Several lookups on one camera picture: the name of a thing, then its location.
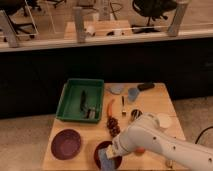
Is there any grey post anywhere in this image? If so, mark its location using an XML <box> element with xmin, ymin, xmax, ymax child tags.
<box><xmin>0</xmin><ymin>10</ymin><xmax>19</xmax><ymax>48</ymax></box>
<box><xmin>73</xmin><ymin>6</ymin><xmax>86</xmax><ymax>43</ymax></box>
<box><xmin>167</xmin><ymin>0</ymin><xmax>189</xmax><ymax>37</ymax></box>

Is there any grey post right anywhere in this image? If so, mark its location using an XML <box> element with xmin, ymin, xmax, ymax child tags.
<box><xmin>167</xmin><ymin>0</ymin><xmax>189</xmax><ymax>37</ymax></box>

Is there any black office chair left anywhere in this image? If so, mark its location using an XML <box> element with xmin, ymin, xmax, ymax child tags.
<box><xmin>0</xmin><ymin>0</ymin><xmax>34</xmax><ymax>38</ymax></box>

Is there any black remote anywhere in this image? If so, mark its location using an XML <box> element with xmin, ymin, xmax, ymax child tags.
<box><xmin>137</xmin><ymin>83</ymin><xmax>155</xmax><ymax>91</ymax></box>

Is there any grey post left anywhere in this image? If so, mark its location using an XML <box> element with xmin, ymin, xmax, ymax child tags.
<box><xmin>0</xmin><ymin>10</ymin><xmax>19</xmax><ymax>48</ymax></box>

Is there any dark utensil in tray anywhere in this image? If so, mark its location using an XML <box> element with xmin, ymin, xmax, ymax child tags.
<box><xmin>80</xmin><ymin>91</ymin><xmax>96</xmax><ymax>119</ymax></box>

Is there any small dark round cup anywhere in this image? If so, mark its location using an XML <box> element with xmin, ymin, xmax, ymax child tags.
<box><xmin>131</xmin><ymin>109</ymin><xmax>142</xmax><ymax>121</ymax></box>

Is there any green plastic tray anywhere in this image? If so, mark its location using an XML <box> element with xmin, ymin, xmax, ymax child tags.
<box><xmin>56</xmin><ymin>78</ymin><xmax>104</xmax><ymax>123</ymax></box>

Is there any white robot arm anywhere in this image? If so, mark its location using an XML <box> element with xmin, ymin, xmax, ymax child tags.
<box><xmin>106</xmin><ymin>114</ymin><xmax>213</xmax><ymax>171</ymax></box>

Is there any blue sponge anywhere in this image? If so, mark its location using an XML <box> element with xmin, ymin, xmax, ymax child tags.
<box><xmin>98</xmin><ymin>148</ymin><xmax>115</xmax><ymax>171</ymax></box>

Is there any red bowl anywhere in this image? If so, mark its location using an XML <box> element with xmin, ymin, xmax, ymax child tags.
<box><xmin>93</xmin><ymin>140</ymin><xmax>123</xmax><ymax>170</ymax></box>

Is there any orange carrot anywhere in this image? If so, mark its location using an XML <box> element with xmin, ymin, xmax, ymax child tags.
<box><xmin>107</xmin><ymin>99</ymin><xmax>115</xmax><ymax>117</ymax></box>

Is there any dark grape bunch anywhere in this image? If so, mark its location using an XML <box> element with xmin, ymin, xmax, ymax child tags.
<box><xmin>107</xmin><ymin>117</ymin><xmax>120</xmax><ymax>137</ymax></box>

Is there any grey post centre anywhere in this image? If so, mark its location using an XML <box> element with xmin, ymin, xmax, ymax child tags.
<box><xmin>73</xmin><ymin>6</ymin><xmax>86</xmax><ymax>43</ymax></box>

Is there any grey round lid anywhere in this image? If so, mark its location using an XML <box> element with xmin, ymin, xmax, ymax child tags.
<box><xmin>110</xmin><ymin>84</ymin><xmax>124</xmax><ymax>95</ymax></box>

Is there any black office chair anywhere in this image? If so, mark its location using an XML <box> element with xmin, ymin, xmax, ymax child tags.
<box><xmin>0</xmin><ymin>0</ymin><xmax>34</xmax><ymax>38</ymax></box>
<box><xmin>132</xmin><ymin>0</ymin><xmax>177</xmax><ymax>27</ymax></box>

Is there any black office chair right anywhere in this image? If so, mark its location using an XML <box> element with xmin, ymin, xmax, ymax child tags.
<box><xmin>132</xmin><ymin>0</ymin><xmax>177</xmax><ymax>27</ymax></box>

